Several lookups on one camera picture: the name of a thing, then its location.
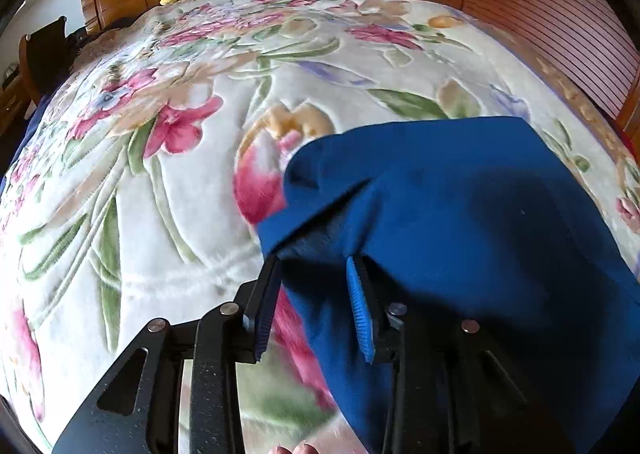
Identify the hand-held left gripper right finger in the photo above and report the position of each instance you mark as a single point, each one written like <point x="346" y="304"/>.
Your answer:
<point x="360" y="309"/>

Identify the wooden chair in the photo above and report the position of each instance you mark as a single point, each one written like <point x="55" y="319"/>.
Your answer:
<point x="30" y="58"/>

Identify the blue suit jacket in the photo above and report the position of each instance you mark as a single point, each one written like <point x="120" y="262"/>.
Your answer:
<point x="450" y="209"/>

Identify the wooden desk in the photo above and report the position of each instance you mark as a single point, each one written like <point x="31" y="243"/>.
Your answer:
<point x="10" y="98"/>

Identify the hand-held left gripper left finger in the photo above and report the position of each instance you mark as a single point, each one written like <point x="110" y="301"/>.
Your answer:
<point x="265" y="304"/>

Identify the floral blanket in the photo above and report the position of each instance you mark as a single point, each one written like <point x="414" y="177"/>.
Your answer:
<point x="150" y="209"/>

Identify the person's left hand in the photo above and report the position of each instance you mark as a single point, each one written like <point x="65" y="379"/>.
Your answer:
<point x="305" y="449"/>

